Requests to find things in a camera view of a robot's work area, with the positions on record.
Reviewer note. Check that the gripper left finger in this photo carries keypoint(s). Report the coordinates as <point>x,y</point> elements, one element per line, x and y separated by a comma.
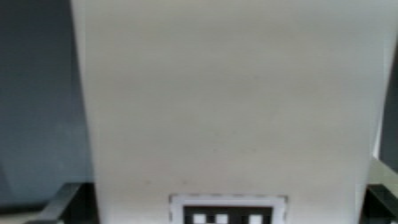
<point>71,208</point>

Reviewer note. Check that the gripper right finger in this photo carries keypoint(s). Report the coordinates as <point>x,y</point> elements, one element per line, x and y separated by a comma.
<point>380,206</point>

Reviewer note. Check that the white cabinet top block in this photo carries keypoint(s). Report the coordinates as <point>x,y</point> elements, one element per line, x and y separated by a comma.
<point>234,88</point>

